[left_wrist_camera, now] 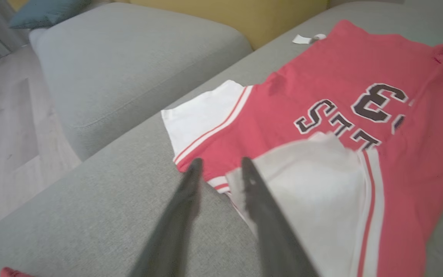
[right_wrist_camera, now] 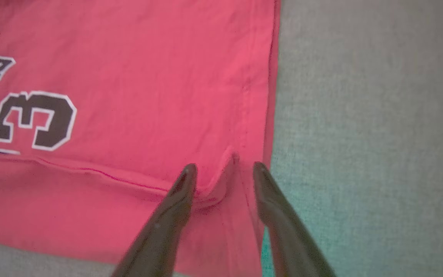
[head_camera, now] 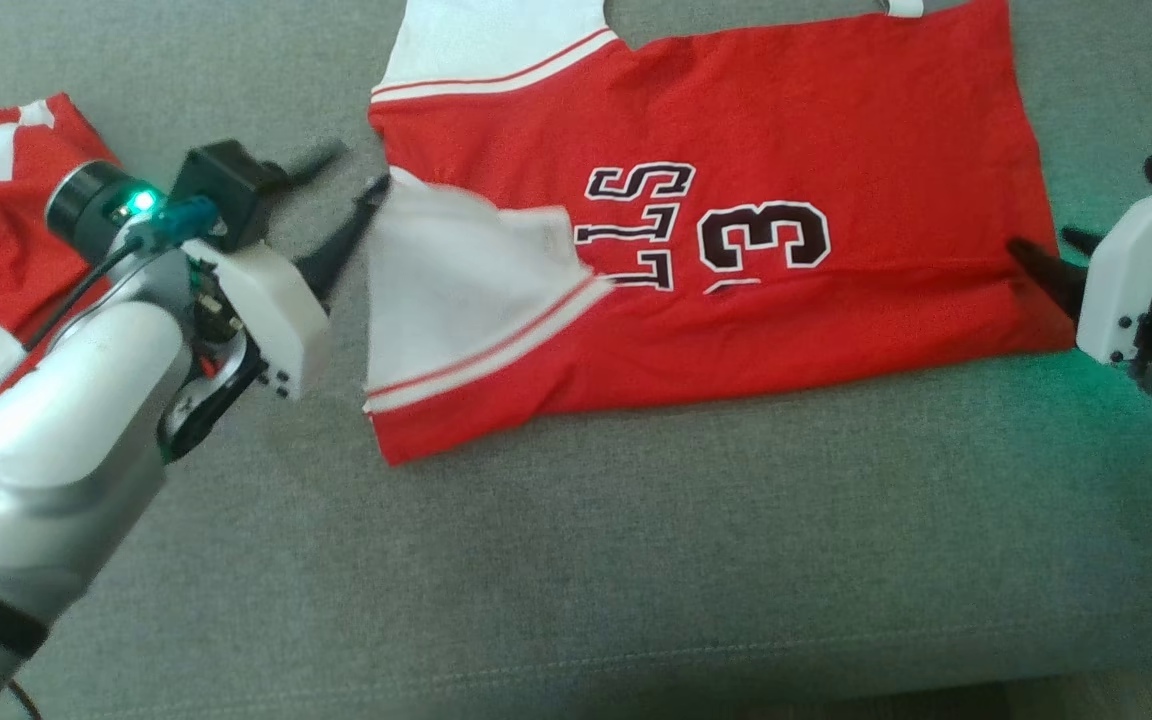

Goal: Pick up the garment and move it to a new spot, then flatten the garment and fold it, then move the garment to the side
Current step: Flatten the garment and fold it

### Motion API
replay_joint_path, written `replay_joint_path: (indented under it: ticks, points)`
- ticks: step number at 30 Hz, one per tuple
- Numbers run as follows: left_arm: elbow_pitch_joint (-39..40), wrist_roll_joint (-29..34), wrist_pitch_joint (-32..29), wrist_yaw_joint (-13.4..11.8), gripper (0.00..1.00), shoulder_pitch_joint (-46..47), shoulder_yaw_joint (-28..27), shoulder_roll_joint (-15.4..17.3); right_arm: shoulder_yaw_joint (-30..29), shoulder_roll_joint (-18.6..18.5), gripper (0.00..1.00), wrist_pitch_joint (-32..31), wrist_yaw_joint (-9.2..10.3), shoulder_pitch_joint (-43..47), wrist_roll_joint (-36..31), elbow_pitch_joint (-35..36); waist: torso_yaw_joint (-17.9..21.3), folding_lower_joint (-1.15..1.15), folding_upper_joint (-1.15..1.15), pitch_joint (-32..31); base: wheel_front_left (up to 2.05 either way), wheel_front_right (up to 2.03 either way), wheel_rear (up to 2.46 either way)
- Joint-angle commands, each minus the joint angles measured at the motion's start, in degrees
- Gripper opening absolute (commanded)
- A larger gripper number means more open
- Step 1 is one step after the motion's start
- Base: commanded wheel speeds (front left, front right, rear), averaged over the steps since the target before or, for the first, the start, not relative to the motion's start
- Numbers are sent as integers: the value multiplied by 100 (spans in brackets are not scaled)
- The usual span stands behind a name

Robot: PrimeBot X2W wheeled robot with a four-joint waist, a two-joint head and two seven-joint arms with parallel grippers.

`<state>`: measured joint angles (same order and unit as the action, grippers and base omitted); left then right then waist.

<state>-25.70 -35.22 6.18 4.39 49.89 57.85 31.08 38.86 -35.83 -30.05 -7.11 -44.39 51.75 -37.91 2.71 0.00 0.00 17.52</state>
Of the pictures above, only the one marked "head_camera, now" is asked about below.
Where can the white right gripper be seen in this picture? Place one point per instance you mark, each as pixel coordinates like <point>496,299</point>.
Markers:
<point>1131,270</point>

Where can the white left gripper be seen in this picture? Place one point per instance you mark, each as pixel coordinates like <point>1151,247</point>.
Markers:
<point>271,305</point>

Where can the red white basketball jersey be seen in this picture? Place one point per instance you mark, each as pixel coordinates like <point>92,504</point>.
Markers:
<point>786,130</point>

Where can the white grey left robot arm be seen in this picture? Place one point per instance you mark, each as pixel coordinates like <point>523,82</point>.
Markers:
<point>56,450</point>

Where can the grey fabric sofa seat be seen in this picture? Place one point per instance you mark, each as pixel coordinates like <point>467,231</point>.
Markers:
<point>636,560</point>

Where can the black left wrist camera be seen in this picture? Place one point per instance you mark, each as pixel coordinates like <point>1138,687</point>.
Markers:
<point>221,190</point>

